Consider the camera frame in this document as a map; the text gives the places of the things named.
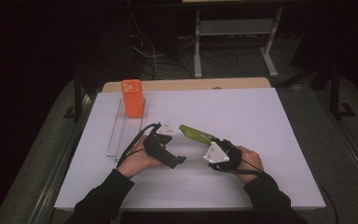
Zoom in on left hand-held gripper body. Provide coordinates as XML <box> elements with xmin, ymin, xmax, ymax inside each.
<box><xmin>142</xmin><ymin>120</ymin><xmax>179</xmax><ymax>164</ymax></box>

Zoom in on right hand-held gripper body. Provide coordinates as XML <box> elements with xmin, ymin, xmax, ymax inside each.
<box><xmin>202</xmin><ymin>137</ymin><xmax>244</xmax><ymax>172</ymax></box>

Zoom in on green clown phone case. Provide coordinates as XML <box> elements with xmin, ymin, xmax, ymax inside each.
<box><xmin>179</xmin><ymin>124</ymin><xmax>218</xmax><ymax>147</ymax></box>

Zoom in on clear wire rack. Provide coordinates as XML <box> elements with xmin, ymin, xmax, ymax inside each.
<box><xmin>105</xmin><ymin>97</ymin><xmax>148</xmax><ymax>167</ymax></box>

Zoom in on orange phone case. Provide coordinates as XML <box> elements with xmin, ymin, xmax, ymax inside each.
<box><xmin>120</xmin><ymin>78</ymin><xmax>145</xmax><ymax>119</ymax></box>

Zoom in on person's left hand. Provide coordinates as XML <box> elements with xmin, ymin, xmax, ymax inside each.
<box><xmin>117</xmin><ymin>135</ymin><xmax>164</xmax><ymax>180</ymax></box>

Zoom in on person's right hand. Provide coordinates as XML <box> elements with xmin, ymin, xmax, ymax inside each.
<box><xmin>235</xmin><ymin>145</ymin><xmax>265</xmax><ymax>185</ymax></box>

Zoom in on black metal stand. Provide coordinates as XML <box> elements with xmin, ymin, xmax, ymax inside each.
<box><xmin>63</xmin><ymin>69</ymin><xmax>91</xmax><ymax>123</ymax></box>
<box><xmin>329</xmin><ymin>62</ymin><xmax>357</xmax><ymax>120</ymax></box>

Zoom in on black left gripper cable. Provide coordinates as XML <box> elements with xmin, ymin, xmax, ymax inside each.
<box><xmin>117</xmin><ymin>122</ymin><xmax>162</xmax><ymax>167</ymax></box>

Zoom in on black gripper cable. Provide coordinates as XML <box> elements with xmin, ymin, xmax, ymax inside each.
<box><xmin>117</xmin><ymin>122</ymin><xmax>162</xmax><ymax>167</ymax></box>
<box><xmin>209</xmin><ymin>157</ymin><xmax>340</xmax><ymax>224</ymax></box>

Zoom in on tangle of floor cables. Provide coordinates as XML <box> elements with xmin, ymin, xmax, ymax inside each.
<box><xmin>126</xmin><ymin>12</ymin><xmax>262</xmax><ymax>80</ymax></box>

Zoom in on white metal desk frame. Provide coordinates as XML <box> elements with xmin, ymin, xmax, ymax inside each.
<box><xmin>193</xmin><ymin>6</ymin><xmax>284</xmax><ymax>78</ymax></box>

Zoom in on aluminium rail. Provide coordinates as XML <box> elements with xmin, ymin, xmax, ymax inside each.
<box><xmin>315</xmin><ymin>90</ymin><xmax>358</xmax><ymax>191</ymax></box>
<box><xmin>27</xmin><ymin>92</ymin><xmax>98</xmax><ymax>224</ymax></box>

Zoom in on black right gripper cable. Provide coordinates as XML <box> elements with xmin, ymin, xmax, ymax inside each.
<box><xmin>209</xmin><ymin>157</ymin><xmax>340</xmax><ymax>224</ymax></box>

